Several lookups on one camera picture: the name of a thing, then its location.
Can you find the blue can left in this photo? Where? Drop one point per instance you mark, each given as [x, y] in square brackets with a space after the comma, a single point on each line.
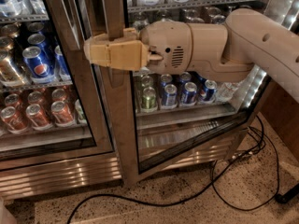
[169, 97]

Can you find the blue can right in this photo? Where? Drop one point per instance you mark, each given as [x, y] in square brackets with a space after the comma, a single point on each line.
[207, 92]

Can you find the red coke can right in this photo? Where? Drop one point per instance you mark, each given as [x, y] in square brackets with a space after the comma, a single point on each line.
[63, 114]

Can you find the blue can middle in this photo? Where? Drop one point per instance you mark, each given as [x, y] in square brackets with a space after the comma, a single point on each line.
[188, 94]

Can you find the gold can front left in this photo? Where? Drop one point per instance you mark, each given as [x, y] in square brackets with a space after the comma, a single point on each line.
[12, 73]

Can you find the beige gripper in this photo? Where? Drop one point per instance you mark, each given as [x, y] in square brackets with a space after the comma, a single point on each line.
[166, 46]

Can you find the red coke can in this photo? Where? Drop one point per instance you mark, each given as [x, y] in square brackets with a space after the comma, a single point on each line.
[38, 117]
[14, 119]
[63, 114]

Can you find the stainless fridge base grille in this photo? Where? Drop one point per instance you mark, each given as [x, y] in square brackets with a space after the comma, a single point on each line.
[82, 172]

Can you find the glass fridge door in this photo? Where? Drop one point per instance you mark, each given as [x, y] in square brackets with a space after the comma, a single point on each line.
[50, 106]
[145, 140]

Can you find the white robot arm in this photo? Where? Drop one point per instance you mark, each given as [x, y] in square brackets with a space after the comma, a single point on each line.
[223, 53]

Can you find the red coke can middle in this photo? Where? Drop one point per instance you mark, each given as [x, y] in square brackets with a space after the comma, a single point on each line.
[38, 117]

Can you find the blue pepsi can front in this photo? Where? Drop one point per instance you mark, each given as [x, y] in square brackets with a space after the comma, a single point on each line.
[40, 66]

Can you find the clear water bottle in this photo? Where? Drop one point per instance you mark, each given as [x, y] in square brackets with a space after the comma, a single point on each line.
[226, 91]

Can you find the green can right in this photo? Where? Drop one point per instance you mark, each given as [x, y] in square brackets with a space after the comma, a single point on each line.
[148, 100]

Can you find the red coke can left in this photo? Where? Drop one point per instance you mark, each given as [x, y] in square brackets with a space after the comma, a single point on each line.
[14, 119]

